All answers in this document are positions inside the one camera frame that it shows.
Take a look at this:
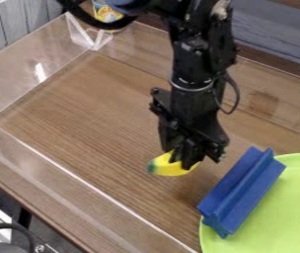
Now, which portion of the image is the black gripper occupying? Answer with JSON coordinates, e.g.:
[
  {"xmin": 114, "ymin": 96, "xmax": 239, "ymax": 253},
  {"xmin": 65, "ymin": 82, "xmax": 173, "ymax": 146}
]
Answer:
[{"xmin": 149, "ymin": 87, "xmax": 229, "ymax": 170}]

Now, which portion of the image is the yellow labelled tin can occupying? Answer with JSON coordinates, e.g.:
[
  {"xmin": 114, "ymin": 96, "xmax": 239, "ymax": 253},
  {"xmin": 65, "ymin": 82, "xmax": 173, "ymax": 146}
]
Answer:
[{"xmin": 90, "ymin": 0, "xmax": 125, "ymax": 24}]

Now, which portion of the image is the clear acrylic barrier wall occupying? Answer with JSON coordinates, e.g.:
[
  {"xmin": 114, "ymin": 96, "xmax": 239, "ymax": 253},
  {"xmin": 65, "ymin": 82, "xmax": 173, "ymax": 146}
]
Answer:
[{"xmin": 0, "ymin": 11, "xmax": 300, "ymax": 253}]

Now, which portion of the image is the blue plastic block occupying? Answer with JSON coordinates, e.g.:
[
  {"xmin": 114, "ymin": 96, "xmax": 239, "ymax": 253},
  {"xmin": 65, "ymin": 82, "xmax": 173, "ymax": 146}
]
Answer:
[{"xmin": 197, "ymin": 146, "xmax": 285, "ymax": 238}]

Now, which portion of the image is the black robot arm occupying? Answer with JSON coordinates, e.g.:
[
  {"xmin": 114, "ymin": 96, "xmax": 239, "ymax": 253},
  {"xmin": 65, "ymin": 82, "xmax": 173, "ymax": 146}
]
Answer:
[{"xmin": 56, "ymin": 0, "xmax": 237, "ymax": 175}]

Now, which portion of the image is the green plate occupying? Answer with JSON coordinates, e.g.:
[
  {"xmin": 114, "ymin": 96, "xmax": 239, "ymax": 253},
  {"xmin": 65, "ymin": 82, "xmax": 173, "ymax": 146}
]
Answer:
[{"xmin": 198, "ymin": 153, "xmax": 300, "ymax": 253}]

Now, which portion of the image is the black cable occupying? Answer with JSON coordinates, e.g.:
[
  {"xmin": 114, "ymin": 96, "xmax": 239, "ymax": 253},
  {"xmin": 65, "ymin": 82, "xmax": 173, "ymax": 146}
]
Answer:
[{"xmin": 0, "ymin": 222, "xmax": 35, "ymax": 253}]

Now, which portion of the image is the yellow toy banana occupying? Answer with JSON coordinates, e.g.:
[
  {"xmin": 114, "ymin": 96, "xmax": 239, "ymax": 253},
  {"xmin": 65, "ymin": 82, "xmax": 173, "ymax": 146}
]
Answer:
[{"xmin": 146, "ymin": 151, "xmax": 200, "ymax": 177}]

